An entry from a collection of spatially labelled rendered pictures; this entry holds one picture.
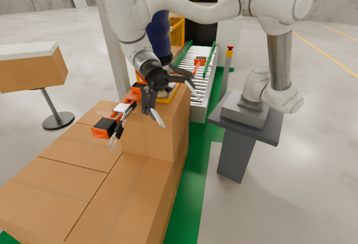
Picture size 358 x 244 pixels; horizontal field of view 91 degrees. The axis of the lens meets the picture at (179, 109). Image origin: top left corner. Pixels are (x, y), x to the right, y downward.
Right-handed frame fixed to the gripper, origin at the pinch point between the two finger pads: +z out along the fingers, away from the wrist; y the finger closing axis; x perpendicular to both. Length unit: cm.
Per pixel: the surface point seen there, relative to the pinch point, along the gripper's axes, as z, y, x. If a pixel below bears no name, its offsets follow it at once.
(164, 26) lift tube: -61, -18, -21
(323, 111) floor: 2, -150, -270
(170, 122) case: -23, 14, -45
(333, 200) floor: 73, -48, -172
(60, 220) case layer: -11, 91, -33
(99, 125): -22.4, 32.0, -7.8
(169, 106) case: -35, 9, -49
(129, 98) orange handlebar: -37.4, 20.5, -22.5
